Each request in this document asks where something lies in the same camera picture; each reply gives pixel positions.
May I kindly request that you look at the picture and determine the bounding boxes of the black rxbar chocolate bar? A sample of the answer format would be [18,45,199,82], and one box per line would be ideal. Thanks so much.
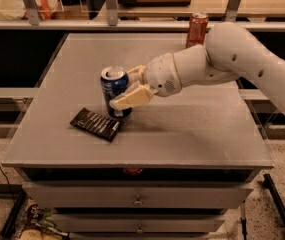
[70,108,123,142]

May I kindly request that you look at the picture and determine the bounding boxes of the white and orange plastic bag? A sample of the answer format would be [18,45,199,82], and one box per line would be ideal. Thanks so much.
[0,0,61,20]

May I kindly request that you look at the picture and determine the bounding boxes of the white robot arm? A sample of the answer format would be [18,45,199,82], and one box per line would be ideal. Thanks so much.
[109,22,285,115]

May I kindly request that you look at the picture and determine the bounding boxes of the top grey drawer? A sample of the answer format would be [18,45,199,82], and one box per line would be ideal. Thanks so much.
[23,182,253,209]

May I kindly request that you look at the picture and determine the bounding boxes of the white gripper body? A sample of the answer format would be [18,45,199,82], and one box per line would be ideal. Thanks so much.
[144,53,182,97]

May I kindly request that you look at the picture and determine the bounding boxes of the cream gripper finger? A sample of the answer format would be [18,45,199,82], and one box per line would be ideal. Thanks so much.
[109,85,154,110]
[127,65,145,84]

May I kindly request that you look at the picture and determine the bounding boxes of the red object in drawer gap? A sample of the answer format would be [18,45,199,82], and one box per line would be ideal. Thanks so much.
[123,168,143,175]

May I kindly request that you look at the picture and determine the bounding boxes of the orange soda can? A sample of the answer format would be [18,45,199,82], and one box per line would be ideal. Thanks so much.
[186,12,209,48]

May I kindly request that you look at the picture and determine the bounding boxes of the grey drawer cabinet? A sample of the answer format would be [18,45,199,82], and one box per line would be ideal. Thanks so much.
[4,33,273,240]

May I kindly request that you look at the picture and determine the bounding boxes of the snack bags on floor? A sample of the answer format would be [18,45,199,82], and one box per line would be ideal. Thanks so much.
[18,204,70,240]

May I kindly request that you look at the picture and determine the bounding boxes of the blue pepsi can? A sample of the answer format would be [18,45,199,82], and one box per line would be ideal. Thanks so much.
[100,66,132,119]

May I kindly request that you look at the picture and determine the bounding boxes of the grey drawer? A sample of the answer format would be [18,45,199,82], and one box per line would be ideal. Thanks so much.
[53,214,224,233]
[23,182,253,209]

